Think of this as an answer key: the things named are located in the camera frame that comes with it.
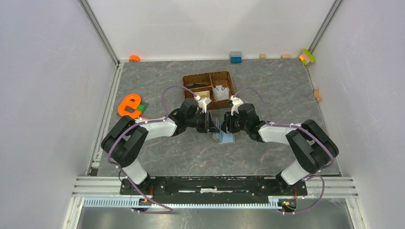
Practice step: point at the white cards in basket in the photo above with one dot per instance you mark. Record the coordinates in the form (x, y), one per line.
(221, 92)

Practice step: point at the orange plastic tape dispenser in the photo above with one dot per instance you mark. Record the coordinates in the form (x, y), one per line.
(129, 106)

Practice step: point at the orange round cap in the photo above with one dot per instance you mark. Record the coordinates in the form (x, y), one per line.
(134, 58)

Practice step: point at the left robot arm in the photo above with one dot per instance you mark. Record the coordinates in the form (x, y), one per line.
(125, 140)

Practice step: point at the wooden arch block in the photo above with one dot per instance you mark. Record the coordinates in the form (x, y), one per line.
(317, 95)

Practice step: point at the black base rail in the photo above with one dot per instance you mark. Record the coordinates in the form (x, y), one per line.
(219, 189)

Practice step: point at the yellow card in basket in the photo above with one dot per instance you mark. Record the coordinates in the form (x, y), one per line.
(203, 94)

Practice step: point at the black item in basket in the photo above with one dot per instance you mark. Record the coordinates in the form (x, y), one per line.
(195, 85)

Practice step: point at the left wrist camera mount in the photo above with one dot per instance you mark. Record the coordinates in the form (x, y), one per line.
(203, 102)

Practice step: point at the green toy block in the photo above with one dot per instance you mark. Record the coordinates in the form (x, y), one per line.
(141, 107)

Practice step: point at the multicolour toy brick stack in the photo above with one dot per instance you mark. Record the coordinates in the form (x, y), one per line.
(306, 57)

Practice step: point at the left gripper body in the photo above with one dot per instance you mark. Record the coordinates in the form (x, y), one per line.
(201, 122)

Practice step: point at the grey card holder wallet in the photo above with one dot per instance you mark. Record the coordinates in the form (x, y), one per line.
(222, 137)

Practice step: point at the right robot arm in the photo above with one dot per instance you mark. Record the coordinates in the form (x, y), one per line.
(311, 146)

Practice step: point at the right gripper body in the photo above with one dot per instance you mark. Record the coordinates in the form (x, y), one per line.
(234, 124)

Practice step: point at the blue grey toy brick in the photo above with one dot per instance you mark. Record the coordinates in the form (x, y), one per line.
(235, 57)

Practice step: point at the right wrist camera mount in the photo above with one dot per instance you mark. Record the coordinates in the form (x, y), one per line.
(236, 103)

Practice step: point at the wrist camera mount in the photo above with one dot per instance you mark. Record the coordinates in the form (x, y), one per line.
(203, 102)
(236, 103)

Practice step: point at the brown wicker divided basket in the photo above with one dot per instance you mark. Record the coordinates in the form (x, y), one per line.
(210, 79)

